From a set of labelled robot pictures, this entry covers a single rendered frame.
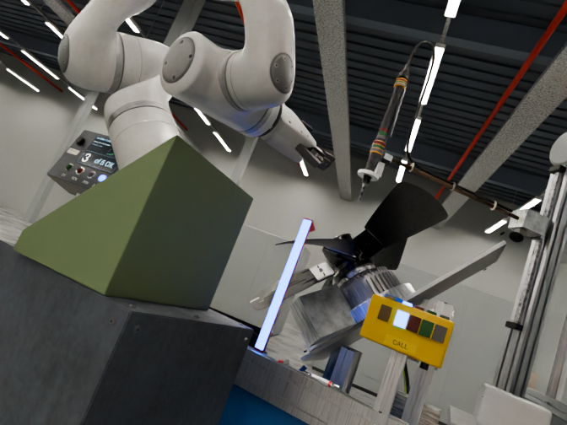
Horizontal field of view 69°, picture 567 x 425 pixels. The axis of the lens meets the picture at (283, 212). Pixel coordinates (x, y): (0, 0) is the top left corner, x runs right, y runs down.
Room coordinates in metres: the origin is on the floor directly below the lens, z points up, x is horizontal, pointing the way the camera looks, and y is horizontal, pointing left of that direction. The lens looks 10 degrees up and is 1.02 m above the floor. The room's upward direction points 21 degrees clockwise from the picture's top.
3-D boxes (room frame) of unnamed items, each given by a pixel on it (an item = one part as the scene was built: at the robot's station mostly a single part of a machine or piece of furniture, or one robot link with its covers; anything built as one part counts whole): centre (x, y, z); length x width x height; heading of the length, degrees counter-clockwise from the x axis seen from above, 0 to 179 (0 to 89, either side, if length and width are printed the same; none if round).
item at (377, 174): (1.30, -0.23, 1.50); 0.09 x 0.07 x 0.10; 99
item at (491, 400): (1.22, -0.82, 0.91); 0.17 x 0.16 x 0.11; 64
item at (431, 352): (0.84, -0.32, 1.02); 0.16 x 0.10 x 0.11; 64
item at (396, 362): (0.85, -0.32, 0.92); 0.03 x 0.03 x 0.12; 64
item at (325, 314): (1.24, -0.22, 0.98); 0.20 x 0.16 x 0.20; 64
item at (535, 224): (1.40, -0.83, 1.54); 0.10 x 0.07 x 0.08; 99
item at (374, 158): (1.30, -0.22, 1.66); 0.04 x 0.04 x 0.46
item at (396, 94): (1.30, -0.22, 1.68); 0.03 x 0.03 x 0.21
